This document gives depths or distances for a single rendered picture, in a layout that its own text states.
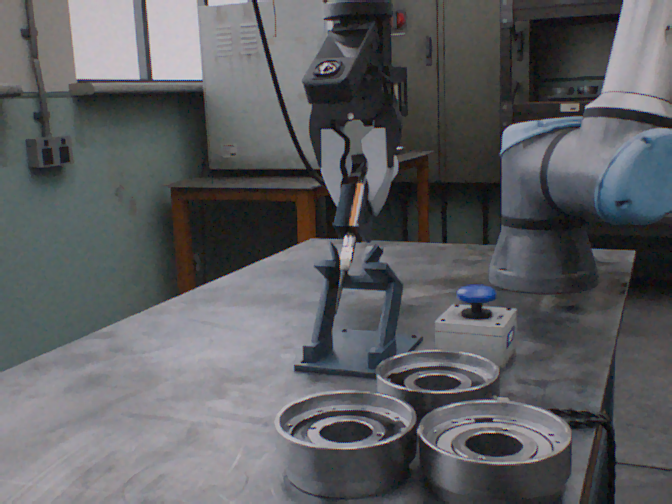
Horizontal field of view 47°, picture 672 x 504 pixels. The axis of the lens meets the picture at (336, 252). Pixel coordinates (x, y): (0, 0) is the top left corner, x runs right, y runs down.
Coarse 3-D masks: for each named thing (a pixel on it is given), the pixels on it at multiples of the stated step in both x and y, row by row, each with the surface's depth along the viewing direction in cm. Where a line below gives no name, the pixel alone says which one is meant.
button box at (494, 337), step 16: (448, 320) 79; (464, 320) 79; (480, 320) 78; (496, 320) 78; (512, 320) 80; (448, 336) 78; (464, 336) 78; (480, 336) 77; (496, 336) 76; (512, 336) 80; (480, 352) 77; (496, 352) 77; (512, 352) 81
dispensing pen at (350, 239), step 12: (360, 168) 81; (360, 180) 81; (348, 192) 79; (348, 204) 78; (336, 216) 78; (348, 216) 77; (336, 228) 78; (348, 228) 78; (348, 240) 78; (348, 252) 78; (348, 264) 77; (336, 312) 76
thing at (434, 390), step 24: (384, 360) 69; (408, 360) 71; (432, 360) 71; (456, 360) 71; (480, 360) 69; (384, 384) 64; (408, 384) 66; (432, 384) 69; (456, 384) 67; (432, 408) 62
